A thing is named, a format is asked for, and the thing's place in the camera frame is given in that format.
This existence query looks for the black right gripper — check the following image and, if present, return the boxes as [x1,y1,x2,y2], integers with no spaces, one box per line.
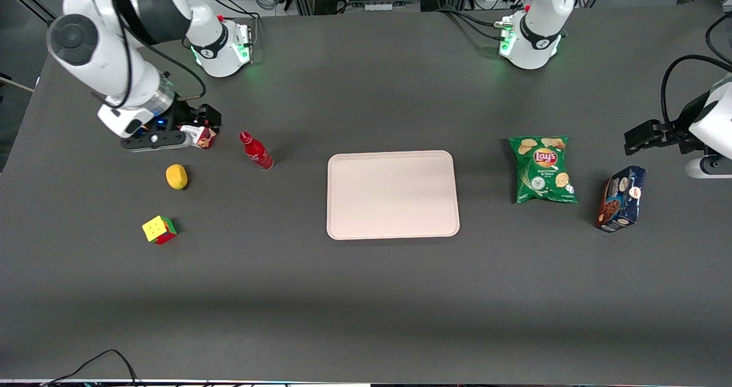
[153,99,222,137]

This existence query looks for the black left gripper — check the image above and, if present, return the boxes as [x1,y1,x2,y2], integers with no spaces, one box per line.
[624,119,696,157]

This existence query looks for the red coke bottle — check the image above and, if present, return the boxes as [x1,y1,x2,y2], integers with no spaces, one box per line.
[239,131,275,171]

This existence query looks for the pale pink plastic tray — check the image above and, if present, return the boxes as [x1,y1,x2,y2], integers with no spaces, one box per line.
[326,150,461,241]

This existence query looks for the small red white carton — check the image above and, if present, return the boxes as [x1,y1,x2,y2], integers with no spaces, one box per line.
[180,124,218,150]

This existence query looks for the yellow lemon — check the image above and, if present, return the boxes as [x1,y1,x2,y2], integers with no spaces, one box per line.
[166,163,189,191]

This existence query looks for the dark blue cookie box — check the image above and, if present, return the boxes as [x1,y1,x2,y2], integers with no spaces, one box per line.
[594,166,647,233]

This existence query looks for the colourful rubik's cube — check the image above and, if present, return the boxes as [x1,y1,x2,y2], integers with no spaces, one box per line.
[142,215,178,246]

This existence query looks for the green Lay's chips bag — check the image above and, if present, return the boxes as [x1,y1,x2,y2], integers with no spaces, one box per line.
[508,135,578,205]

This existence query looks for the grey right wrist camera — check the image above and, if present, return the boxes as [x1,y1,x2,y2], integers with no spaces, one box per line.
[121,131,193,152]

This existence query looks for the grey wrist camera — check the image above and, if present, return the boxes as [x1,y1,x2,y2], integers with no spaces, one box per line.
[121,131,193,152]
[685,154,732,179]

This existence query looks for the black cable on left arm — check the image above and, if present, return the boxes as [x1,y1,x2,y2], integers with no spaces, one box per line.
[661,54,732,137]

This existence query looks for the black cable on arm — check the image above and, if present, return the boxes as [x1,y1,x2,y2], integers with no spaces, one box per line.
[91,0,207,110]
[661,54,732,137]

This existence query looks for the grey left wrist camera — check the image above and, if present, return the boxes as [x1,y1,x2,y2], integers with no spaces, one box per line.
[685,154,732,179]

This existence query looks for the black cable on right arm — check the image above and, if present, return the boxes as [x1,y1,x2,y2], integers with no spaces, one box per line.
[91,0,207,110]

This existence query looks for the black looped cable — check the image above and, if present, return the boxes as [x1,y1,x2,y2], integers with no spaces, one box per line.
[705,11,732,65]

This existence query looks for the black cables at left arm base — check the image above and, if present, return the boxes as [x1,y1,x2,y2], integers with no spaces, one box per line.
[436,5,516,41]

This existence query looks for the black cable at table edge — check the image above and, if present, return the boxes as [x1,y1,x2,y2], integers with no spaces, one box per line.
[41,349,141,387]

